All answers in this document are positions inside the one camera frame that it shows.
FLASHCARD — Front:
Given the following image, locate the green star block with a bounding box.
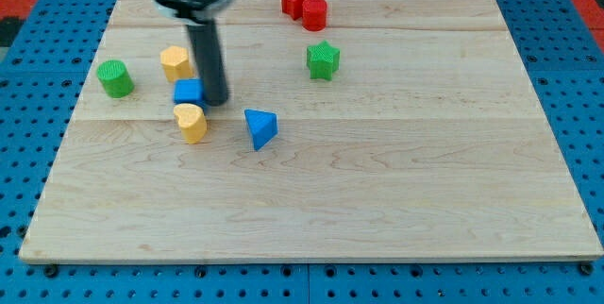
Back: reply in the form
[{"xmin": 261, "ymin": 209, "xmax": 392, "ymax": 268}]
[{"xmin": 306, "ymin": 41, "xmax": 340, "ymax": 81}]

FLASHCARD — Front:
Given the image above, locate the blue triangle block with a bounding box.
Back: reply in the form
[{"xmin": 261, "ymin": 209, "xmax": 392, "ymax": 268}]
[{"xmin": 244, "ymin": 109, "xmax": 278, "ymax": 151}]

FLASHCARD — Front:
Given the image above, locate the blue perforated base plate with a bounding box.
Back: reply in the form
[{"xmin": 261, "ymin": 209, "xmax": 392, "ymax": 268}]
[{"xmin": 1, "ymin": 0, "xmax": 603, "ymax": 303}]

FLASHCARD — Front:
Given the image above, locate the yellow heart block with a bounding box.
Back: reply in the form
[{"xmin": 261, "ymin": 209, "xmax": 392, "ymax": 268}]
[{"xmin": 173, "ymin": 103, "xmax": 208, "ymax": 144}]

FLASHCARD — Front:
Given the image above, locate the red cylinder block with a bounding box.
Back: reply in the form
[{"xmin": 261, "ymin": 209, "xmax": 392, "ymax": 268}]
[{"xmin": 302, "ymin": 0, "xmax": 328, "ymax": 31}]

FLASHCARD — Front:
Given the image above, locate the light wooden board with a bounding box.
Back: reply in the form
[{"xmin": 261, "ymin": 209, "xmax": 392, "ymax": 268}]
[{"xmin": 20, "ymin": 0, "xmax": 603, "ymax": 264}]

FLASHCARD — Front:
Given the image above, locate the blue cube block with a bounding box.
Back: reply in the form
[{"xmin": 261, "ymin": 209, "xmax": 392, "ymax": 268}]
[{"xmin": 173, "ymin": 78, "xmax": 206, "ymax": 108}]

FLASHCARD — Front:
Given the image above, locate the yellow hexagon block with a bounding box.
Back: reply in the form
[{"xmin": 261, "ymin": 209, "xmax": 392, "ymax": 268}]
[{"xmin": 159, "ymin": 46, "xmax": 193, "ymax": 82}]

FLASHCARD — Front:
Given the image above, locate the green cylinder block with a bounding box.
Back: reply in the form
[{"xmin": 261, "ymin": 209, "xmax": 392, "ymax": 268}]
[{"xmin": 96, "ymin": 59, "xmax": 134, "ymax": 98}]

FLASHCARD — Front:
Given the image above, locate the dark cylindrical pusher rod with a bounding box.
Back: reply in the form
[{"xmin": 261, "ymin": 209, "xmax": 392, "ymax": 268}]
[{"xmin": 187, "ymin": 19, "xmax": 229, "ymax": 107}]

